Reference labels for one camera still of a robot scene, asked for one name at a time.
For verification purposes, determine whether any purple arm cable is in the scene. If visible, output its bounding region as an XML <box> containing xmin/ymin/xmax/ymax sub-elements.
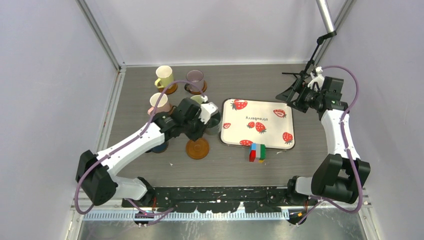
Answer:
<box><xmin>296</xmin><ymin>64</ymin><xmax>364</xmax><ymax>227</ymax></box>
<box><xmin>73</xmin><ymin>80</ymin><xmax>210</xmax><ymax>227</ymax></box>

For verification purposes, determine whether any black camera tripod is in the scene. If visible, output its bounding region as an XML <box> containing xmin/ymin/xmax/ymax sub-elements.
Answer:
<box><xmin>281</xmin><ymin>30</ymin><xmax>338</xmax><ymax>87</ymax></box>

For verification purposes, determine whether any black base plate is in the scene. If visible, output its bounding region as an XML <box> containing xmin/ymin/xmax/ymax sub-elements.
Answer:
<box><xmin>133</xmin><ymin>186</ymin><xmax>308</xmax><ymax>214</ymax></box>

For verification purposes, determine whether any dark brown wooden coaster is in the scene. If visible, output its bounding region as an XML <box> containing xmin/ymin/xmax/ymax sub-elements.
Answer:
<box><xmin>150</xmin><ymin>141</ymin><xmax>170</xmax><ymax>155</ymax></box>

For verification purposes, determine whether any light green mug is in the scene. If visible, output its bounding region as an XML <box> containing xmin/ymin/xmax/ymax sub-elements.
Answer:
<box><xmin>190</xmin><ymin>95</ymin><xmax>208</xmax><ymax>105</ymax></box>

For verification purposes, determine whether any pink mug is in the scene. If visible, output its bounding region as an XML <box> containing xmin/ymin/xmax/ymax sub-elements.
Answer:
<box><xmin>147</xmin><ymin>92</ymin><xmax>173</xmax><ymax>116</ymax></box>

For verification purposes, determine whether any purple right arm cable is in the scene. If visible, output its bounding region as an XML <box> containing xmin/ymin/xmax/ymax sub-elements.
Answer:
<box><xmin>296</xmin><ymin>64</ymin><xmax>364</xmax><ymax>227</ymax></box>

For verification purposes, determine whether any cream tray with black rim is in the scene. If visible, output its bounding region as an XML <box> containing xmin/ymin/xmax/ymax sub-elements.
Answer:
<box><xmin>219</xmin><ymin>98</ymin><xmax>295</xmax><ymax>150</ymax></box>

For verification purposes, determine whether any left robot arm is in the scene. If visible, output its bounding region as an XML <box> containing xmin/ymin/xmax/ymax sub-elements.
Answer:
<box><xmin>75</xmin><ymin>97</ymin><xmax>221</xmax><ymax>207</ymax></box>

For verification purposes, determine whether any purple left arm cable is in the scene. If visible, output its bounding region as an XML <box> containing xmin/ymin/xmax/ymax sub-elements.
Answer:
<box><xmin>73</xmin><ymin>80</ymin><xmax>210</xmax><ymax>227</ymax></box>

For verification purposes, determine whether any multicolour toy brick block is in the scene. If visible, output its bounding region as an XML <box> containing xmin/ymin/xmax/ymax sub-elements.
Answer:
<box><xmin>248</xmin><ymin>143</ymin><xmax>266</xmax><ymax>163</ymax></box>

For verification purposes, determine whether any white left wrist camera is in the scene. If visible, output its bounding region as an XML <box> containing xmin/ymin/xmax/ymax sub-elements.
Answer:
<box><xmin>198</xmin><ymin>102</ymin><xmax>218</xmax><ymax>125</ymax></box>

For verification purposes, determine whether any cream mug yellow handle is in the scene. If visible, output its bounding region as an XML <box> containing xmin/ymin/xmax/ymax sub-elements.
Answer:
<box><xmin>154</xmin><ymin>65</ymin><xmax>174</xmax><ymax>90</ymax></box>

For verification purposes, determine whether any lilac mug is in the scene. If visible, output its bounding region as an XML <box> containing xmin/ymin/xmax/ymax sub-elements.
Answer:
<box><xmin>186</xmin><ymin>70</ymin><xmax>205</xmax><ymax>91</ymax></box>

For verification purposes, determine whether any aluminium front rail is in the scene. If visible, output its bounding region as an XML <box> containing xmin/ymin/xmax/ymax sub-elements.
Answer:
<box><xmin>81</xmin><ymin>186</ymin><xmax>358</xmax><ymax>226</ymax></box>

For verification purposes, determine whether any dark green mug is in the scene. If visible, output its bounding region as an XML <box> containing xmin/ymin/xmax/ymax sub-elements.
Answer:
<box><xmin>204</xmin><ymin>111</ymin><xmax>222</xmax><ymax>136</ymax></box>

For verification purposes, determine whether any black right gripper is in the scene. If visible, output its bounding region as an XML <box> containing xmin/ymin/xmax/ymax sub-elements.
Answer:
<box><xmin>276</xmin><ymin>78</ymin><xmax>324</xmax><ymax>114</ymax></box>

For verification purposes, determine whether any silver pole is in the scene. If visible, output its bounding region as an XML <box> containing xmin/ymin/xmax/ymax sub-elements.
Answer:
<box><xmin>316</xmin><ymin>0</ymin><xmax>336</xmax><ymax>34</ymax></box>

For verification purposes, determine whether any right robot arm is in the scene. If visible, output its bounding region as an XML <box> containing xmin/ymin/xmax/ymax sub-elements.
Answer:
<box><xmin>275</xmin><ymin>76</ymin><xmax>371</xmax><ymax>205</ymax></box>

